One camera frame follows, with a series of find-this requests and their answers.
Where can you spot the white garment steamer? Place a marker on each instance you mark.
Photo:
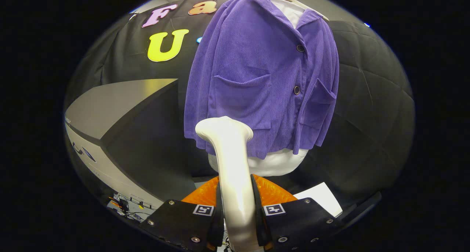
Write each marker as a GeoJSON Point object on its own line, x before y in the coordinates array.
{"type": "Point", "coordinates": [233, 171]}

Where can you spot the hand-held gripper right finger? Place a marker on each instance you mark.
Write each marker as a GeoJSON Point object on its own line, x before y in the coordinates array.
{"type": "Point", "coordinates": [299, 222]}

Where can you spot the white paper sheet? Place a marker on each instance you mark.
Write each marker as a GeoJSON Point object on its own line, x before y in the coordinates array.
{"type": "Point", "coordinates": [323, 198]}

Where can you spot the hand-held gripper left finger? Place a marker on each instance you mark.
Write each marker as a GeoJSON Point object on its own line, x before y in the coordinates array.
{"type": "Point", "coordinates": [176, 222]}

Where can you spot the grey cabinet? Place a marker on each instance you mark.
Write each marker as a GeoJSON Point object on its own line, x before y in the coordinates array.
{"type": "Point", "coordinates": [110, 105]}

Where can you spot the white shirt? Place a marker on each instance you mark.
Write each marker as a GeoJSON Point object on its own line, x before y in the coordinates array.
{"type": "Point", "coordinates": [271, 164]}

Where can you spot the black backdrop cloth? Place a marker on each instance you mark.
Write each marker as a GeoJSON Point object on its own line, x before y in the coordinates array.
{"type": "Point", "coordinates": [367, 98]}

